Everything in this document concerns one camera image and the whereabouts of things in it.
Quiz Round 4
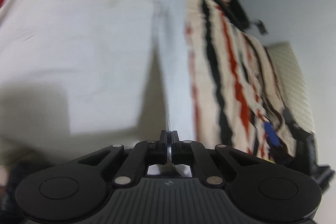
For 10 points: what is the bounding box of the white garment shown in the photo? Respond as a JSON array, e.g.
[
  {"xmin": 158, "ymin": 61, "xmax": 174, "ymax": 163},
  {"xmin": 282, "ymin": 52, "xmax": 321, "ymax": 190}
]
[{"xmin": 0, "ymin": 0, "xmax": 198, "ymax": 143}]

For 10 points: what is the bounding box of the cream quilted headboard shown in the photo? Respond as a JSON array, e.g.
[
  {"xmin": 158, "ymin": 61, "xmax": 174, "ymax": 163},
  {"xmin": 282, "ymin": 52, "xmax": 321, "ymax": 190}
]
[{"xmin": 266, "ymin": 42, "xmax": 315, "ymax": 132}]

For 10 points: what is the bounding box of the striped cream red black blanket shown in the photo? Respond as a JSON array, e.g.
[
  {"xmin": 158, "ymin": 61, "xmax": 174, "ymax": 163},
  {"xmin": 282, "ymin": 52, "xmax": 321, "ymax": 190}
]
[{"xmin": 1, "ymin": 0, "xmax": 295, "ymax": 162}]

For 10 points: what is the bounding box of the black bag on bed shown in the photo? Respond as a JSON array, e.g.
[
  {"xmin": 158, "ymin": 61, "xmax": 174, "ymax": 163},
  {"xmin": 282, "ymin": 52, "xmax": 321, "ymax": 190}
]
[{"xmin": 214, "ymin": 0, "xmax": 250, "ymax": 31}]

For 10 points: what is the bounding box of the black wall plug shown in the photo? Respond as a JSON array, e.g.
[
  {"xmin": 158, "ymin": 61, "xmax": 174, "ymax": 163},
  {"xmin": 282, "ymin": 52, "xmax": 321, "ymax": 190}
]
[{"xmin": 251, "ymin": 19, "xmax": 268, "ymax": 36}]

